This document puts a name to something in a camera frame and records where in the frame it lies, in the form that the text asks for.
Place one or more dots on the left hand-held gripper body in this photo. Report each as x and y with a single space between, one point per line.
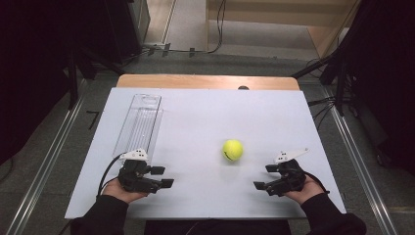
135 178

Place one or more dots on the clear plastic container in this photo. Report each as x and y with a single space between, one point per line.
140 124

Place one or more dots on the metal floor rail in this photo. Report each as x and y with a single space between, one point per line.
359 169
45 169

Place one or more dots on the black metal stand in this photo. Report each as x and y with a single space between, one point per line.
72 84
341 88

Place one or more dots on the person's right hand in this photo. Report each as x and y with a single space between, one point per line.
305 192

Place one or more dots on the person's dark clothed torso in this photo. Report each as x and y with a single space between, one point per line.
228 228

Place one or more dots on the person's left hand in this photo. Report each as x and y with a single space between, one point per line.
122 194

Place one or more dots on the yellow tennis ball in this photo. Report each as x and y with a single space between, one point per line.
232 150

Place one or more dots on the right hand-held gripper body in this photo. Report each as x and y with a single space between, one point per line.
288 178

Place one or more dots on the wooden shelf unit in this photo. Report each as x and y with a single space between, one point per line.
261 18

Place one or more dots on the black curtain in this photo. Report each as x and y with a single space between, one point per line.
26 65
385 65

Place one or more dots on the black cabinet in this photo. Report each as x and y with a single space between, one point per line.
125 29

